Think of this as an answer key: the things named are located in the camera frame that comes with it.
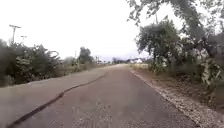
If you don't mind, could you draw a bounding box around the dark green round tree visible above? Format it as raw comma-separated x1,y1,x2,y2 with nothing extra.
77,46,95,65

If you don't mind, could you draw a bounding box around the group of tall dark trees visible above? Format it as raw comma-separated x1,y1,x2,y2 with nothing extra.
126,0,224,108

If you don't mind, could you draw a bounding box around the utility pole with crossarm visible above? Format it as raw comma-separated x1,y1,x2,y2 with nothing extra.
8,24,22,46

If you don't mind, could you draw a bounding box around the pale gravel strip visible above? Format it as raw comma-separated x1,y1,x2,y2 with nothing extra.
129,68,224,128

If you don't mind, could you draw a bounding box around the grassy roadside verge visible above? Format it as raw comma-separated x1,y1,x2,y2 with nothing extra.
130,63,224,113

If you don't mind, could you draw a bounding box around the small utility pole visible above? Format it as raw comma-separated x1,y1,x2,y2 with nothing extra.
20,35,28,46

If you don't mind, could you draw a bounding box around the row of roadside bushes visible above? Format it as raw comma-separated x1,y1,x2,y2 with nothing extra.
0,39,111,88

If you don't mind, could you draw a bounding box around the grey asphalt road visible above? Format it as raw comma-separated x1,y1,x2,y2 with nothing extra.
0,63,201,128

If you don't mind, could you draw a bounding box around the white building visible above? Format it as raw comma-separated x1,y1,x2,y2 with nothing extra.
129,58,144,65

